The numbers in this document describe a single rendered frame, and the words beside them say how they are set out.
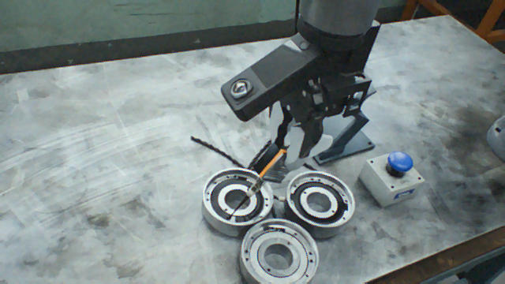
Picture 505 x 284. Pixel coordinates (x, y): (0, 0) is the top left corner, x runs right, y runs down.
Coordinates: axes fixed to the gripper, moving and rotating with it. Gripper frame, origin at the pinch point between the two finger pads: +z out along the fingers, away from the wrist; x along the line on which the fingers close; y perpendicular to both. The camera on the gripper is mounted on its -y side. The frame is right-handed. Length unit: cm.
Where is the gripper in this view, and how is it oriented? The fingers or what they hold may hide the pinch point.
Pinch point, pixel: (281, 157)
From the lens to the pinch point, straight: 56.5
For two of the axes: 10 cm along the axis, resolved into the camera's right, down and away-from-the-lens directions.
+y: 8.7, -2.5, 4.2
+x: -4.6, -6.7, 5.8
